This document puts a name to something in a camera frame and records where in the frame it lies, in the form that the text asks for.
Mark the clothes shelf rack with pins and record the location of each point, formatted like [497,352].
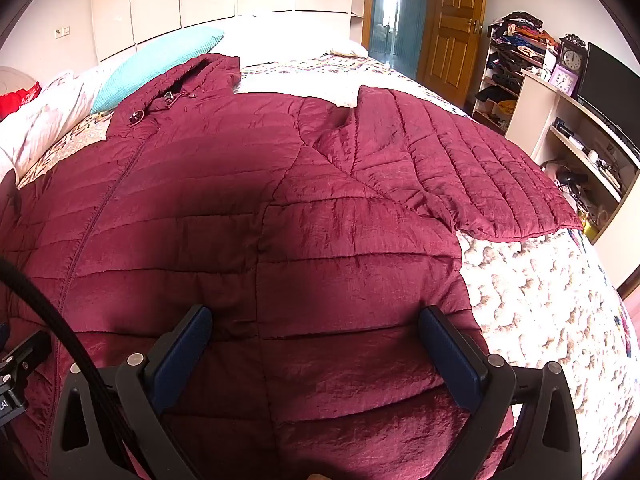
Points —
[505,67]

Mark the black television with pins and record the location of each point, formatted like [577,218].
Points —
[610,85]

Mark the dark ornate clock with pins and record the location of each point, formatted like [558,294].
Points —
[571,57]

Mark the white television cabinet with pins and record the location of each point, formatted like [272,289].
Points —
[537,105]

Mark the wooden door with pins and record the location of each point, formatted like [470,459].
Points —
[455,25]

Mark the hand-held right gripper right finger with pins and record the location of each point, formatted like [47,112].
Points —
[450,360]

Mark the teal glass door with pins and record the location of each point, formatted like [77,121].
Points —
[400,10]

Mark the pink clock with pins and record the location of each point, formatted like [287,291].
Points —
[564,81]

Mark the teal pillow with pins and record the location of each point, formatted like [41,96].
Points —
[150,67]

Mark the black hair dryer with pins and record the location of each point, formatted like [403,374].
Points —
[572,178]

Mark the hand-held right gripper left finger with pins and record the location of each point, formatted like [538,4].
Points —
[180,355]

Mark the maroon quilted jacket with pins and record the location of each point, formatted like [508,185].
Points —
[300,185]

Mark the patterned bed quilt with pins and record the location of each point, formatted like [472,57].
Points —
[540,300]

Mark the white duvet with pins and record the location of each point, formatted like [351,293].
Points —
[50,115]

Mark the wall socket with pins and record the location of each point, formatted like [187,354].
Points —
[60,32]

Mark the white pillow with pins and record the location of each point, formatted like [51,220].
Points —
[290,40]

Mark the red cloth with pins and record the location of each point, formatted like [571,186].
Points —
[17,101]

